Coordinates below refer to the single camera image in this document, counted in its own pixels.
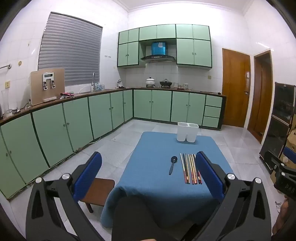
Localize row of assorted chopsticks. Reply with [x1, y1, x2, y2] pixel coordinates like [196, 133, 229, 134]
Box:
[180, 153, 203, 185]

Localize blue tablecloth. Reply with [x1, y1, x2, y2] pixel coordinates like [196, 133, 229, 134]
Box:
[100, 131, 236, 229]

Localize closed wooden door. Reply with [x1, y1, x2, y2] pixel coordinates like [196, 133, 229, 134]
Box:
[222, 48, 251, 128]

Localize blue range hood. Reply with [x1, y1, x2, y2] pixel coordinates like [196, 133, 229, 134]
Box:
[140, 41, 176, 63]

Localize wooden doorway frame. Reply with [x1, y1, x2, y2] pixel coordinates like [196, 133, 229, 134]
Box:
[247, 50, 273, 144]

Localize grey window blind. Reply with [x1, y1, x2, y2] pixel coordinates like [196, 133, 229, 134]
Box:
[38, 12, 103, 87]

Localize group of glass jars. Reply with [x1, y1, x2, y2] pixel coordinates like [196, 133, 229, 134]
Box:
[174, 82, 193, 90]

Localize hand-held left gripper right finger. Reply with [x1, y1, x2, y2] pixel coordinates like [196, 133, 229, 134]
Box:
[183, 151, 272, 241]

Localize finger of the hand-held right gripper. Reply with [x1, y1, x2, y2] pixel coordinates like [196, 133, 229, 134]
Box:
[264, 151, 287, 175]
[283, 147, 296, 164]

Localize cardboard box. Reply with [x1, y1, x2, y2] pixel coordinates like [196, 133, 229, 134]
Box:
[286, 127, 296, 149]

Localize brown wooden stool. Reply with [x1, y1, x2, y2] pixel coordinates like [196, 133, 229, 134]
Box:
[79, 177, 115, 214]

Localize black framed glass cabinet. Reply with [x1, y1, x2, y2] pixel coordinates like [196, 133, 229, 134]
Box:
[259, 82, 296, 160]

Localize clear glass vase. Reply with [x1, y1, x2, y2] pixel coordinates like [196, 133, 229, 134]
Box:
[1, 90, 12, 117]

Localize water purifier on brown board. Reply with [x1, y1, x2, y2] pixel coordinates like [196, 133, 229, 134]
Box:
[30, 68, 65, 106]

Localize black spoon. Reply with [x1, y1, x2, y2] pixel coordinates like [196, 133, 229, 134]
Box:
[169, 156, 178, 175]

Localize white utensil holder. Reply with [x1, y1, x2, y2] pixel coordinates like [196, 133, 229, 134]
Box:
[177, 122, 199, 143]

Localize person's right hand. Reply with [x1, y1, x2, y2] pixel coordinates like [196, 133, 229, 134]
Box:
[272, 199, 290, 235]

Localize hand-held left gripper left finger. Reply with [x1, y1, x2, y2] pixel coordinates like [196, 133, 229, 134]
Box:
[26, 152, 104, 241]

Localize green wall cabinets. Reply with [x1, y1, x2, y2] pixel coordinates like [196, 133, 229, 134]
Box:
[117, 24, 212, 69]

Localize green base cabinet with drawers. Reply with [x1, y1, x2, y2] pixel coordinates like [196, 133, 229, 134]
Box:
[132, 87, 226, 131]

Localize green base cabinet with sink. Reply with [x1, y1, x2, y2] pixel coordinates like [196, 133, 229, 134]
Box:
[0, 89, 134, 200]

